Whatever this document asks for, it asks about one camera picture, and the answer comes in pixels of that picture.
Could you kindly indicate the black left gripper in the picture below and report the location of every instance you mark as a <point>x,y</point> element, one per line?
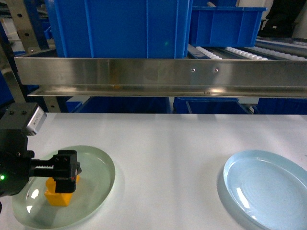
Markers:
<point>15,159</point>

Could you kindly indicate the yellow two-stud toy block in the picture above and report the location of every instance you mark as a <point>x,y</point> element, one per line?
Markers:
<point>56,199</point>

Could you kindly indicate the pale green glass plate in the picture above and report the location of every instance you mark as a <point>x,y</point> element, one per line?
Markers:
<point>31,208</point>

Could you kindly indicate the large blue plastic bin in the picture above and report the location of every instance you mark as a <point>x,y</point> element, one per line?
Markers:
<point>120,28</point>

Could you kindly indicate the pale blue glass plate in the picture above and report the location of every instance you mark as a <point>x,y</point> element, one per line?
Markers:
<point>267,189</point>

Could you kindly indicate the blue plastic bin right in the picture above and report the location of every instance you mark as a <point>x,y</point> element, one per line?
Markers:
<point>225,26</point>

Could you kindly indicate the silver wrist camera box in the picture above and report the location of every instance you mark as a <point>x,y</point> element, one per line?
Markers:
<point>36,122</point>

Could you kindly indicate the stainless steel shelf rail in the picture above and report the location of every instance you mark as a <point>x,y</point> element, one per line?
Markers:
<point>164,77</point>

